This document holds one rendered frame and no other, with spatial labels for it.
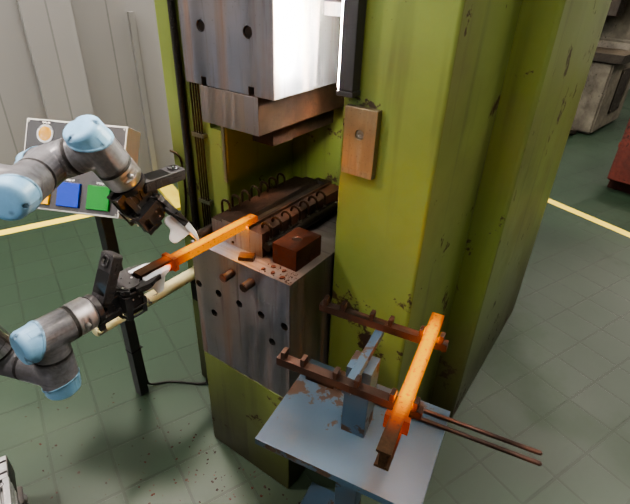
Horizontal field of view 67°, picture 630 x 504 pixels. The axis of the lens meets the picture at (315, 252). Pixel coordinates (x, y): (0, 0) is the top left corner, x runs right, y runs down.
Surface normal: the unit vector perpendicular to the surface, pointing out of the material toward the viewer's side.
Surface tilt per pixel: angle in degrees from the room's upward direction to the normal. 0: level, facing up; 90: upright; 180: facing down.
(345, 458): 0
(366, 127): 90
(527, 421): 0
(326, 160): 90
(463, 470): 0
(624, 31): 90
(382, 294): 90
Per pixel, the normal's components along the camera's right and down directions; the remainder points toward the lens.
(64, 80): 0.54, 0.46
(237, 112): -0.57, 0.41
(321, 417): 0.04, -0.85
